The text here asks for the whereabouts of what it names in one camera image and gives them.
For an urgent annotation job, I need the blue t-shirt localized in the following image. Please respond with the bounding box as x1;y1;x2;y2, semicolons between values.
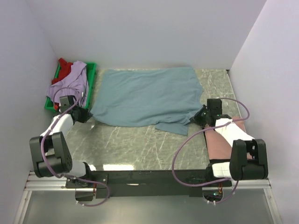
91;67;203;135

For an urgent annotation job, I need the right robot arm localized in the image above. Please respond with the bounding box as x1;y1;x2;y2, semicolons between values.
192;105;268;186

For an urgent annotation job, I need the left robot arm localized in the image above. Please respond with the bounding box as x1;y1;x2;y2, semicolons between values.
29;106;93;188

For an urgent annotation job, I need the lavender t-shirt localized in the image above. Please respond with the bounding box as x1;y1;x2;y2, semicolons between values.
46;61;89;107

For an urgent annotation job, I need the folded pink t-shirt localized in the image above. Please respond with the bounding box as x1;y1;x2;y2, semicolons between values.
205;118;254;161

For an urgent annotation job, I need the green plastic bin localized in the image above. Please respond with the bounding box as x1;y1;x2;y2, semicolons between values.
44;62;97;112

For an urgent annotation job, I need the red t-shirt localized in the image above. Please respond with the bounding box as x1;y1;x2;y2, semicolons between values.
51;58;73;84

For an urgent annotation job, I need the black base beam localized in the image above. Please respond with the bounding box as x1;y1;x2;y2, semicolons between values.
65;169;233;201

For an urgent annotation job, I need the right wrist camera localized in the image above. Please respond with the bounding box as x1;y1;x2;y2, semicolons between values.
206;98;222;116

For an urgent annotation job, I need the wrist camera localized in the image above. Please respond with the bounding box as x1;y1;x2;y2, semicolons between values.
54;95;76;113
206;98;222;116

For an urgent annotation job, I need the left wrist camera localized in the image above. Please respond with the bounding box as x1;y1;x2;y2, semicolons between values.
54;95;76;113

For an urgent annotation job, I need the aluminium rail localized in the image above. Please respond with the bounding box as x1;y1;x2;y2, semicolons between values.
24;171;273;192

